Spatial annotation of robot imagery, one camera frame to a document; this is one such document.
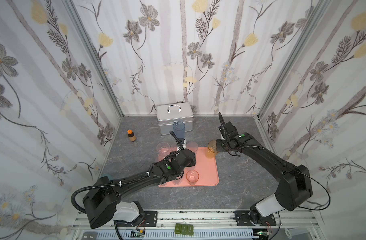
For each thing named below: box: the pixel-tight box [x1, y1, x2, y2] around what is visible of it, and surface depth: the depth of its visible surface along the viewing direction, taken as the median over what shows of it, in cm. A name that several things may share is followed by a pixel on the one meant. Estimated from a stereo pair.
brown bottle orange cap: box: [127, 129, 137, 142], surface depth 103 cm
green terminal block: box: [174, 223, 194, 236], surface depth 70 cm
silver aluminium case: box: [156, 102, 194, 136], surface depth 103 cm
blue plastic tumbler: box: [172, 121, 186, 139], surface depth 103 cm
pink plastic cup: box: [186, 169, 200, 186], surface depth 88 cm
